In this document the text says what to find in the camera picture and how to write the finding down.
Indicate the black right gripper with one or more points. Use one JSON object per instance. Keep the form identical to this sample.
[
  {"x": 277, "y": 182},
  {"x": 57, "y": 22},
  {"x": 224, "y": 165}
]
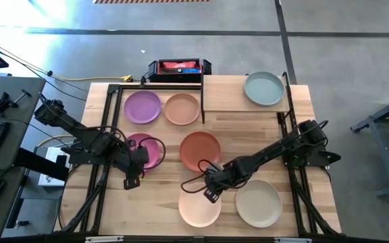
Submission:
[{"x": 219, "y": 179}]

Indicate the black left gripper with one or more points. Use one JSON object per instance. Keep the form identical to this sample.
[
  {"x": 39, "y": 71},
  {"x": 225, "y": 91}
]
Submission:
[{"x": 135, "y": 168}]

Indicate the magenta pink plate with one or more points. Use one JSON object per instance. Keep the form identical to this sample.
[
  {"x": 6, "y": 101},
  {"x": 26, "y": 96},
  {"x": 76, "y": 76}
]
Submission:
[{"x": 153, "y": 148}]

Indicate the terracotta red plate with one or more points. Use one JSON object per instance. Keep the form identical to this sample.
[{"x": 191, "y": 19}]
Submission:
[{"x": 199, "y": 150}]

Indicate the pale pink plate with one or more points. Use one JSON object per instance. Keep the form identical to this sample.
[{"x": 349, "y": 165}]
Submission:
[{"x": 198, "y": 211}]

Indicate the cream plate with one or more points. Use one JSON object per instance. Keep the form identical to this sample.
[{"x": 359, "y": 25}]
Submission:
[{"x": 258, "y": 203}]

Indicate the purple plate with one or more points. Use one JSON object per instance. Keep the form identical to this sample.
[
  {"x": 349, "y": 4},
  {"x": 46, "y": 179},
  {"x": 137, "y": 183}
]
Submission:
[{"x": 142, "y": 107}]

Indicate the peach orange plate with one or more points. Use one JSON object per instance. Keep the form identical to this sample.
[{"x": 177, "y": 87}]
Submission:
[{"x": 182, "y": 109}]

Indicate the grey-blue plate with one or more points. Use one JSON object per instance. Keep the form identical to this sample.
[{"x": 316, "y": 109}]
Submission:
[{"x": 263, "y": 88}]

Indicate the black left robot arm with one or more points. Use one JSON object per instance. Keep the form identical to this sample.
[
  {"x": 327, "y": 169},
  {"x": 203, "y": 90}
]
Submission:
[{"x": 90, "y": 138}]

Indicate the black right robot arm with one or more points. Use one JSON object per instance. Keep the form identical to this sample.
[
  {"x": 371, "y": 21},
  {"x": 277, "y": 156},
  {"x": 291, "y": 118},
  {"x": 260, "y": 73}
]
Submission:
[{"x": 272, "y": 150}]

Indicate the white box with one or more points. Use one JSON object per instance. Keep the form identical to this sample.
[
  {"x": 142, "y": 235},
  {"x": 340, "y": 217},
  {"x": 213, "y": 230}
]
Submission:
[{"x": 51, "y": 179}]

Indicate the black slanted beam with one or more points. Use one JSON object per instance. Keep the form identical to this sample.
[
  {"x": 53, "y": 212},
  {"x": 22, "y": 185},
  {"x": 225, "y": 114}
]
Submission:
[{"x": 39, "y": 165}]

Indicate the black and red toolbox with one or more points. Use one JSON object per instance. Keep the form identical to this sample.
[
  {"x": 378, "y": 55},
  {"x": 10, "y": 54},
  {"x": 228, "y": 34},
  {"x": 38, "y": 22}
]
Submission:
[{"x": 179, "y": 69}]

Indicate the grey desk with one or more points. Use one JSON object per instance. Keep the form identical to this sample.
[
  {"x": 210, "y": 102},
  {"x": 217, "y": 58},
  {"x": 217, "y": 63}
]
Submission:
[{"x": 19, "y": 135}]

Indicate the small black clip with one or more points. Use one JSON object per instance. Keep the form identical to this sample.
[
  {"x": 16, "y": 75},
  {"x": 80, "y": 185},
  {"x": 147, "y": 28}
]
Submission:
[{"x": 22, "y": 223}]

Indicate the black clamp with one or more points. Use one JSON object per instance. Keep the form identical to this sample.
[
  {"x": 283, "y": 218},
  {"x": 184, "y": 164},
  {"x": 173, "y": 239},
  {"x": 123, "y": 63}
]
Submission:
[{"x": 0, "y": 103}]

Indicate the grey metal stand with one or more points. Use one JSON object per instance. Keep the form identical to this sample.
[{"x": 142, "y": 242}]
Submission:
[{"x": 371, "y": 119}]

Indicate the silver bracket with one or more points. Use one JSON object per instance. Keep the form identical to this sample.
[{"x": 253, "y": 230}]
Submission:
[
  {"x": 292, "y": 240},
  {"x": 103, "y": 239}
]

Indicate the wooden shelf with black frame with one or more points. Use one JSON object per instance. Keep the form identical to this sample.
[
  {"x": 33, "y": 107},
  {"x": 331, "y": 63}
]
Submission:
[{"x": 225, "y": 94}]

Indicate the black aluminium table frame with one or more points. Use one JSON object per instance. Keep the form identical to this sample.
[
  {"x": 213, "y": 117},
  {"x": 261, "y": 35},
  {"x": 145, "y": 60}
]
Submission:
[{"x": 160, "y": 87}]

